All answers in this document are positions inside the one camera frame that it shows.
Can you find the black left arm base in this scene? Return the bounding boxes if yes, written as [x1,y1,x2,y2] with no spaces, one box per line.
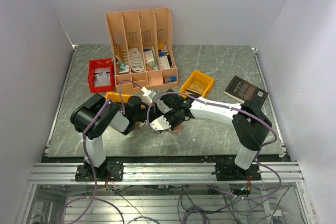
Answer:
[75,160,124,182]

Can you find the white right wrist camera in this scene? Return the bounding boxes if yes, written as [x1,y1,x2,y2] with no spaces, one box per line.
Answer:
[150,115,171,132]

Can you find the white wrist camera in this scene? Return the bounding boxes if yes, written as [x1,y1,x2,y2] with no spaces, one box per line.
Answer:
[141,87,156,104]
[150,115,171,132]

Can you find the white oval perforated board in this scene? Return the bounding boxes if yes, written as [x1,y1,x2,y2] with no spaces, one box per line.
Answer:
[129,48,145,73]

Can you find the white box in organizer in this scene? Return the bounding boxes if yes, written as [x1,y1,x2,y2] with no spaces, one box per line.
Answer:
[144,49,157,67]

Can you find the black book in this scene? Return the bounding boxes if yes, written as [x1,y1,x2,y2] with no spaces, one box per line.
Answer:
[224,75,268,108]

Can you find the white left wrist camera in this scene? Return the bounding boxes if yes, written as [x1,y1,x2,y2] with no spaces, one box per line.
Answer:
[141,87,156,104]

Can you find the pink leather card holder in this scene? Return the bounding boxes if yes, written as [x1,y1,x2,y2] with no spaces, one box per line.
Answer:
[169,123,183,134]

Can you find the peach plastic desk organizer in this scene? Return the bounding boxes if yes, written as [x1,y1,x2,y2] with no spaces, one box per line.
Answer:
[105,8,178,93]

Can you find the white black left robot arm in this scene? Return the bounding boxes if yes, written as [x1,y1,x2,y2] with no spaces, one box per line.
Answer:
[70,94,163,180]

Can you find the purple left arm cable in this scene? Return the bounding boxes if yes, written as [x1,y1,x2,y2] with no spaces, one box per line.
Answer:
[57,79,148,224]

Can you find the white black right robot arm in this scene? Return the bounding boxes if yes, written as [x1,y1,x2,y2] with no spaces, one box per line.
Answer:
[151,90,272,180]

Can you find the cards in red bin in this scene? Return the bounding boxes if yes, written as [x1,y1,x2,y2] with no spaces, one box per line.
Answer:
[94,68,111,87]

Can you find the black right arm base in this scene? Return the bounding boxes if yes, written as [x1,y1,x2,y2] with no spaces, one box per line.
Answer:
[212,163,261,182]

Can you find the red plastic bin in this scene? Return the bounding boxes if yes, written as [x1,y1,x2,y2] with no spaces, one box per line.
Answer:
[88,58,114,93]

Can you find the blue grey cylinder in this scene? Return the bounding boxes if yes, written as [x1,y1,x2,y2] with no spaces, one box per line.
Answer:
[163,77,177,83]

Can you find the yellow bin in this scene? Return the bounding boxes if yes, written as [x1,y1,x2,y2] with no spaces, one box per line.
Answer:
[105,92,131,103]
[180,69,215,98]

